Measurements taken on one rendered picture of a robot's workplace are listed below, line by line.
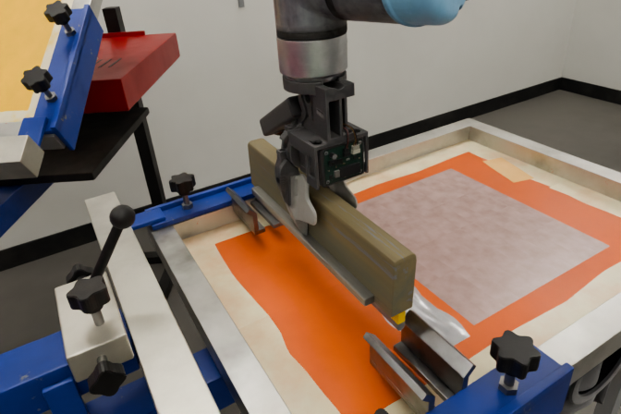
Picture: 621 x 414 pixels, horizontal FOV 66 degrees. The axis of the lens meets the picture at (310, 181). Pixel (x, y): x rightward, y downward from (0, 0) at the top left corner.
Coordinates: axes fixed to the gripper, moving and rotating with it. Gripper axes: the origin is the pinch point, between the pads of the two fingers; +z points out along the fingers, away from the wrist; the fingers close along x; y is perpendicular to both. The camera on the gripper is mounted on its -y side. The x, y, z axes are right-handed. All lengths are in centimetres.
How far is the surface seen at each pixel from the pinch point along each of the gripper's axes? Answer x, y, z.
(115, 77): -9, -88, -2
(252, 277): -7.0, -8.9, 12.9
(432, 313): 9.9, 12.5, 12.7
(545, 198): 47.9, 1.9, 13.1
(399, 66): 184, -200, 53
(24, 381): -36.5, 2.6, 4.3
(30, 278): -59, -184, 108
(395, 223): 20.4, -7.8, 13.0
